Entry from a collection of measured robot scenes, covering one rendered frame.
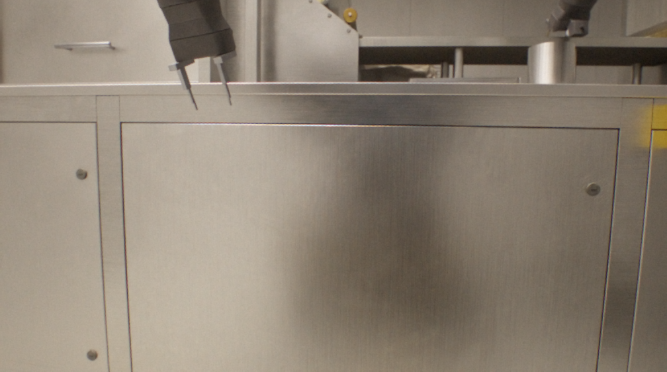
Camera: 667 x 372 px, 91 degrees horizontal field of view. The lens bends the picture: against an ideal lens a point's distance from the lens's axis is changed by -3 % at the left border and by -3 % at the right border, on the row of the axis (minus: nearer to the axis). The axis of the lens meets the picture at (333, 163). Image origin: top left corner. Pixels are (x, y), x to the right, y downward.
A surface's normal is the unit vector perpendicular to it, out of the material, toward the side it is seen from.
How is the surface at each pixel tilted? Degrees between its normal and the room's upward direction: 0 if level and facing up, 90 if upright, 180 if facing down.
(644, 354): 90
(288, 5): 90
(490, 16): 90
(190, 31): 110
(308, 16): 90
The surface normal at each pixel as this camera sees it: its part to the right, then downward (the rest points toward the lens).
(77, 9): -0.11, 0.07
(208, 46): -0.13, 0.47
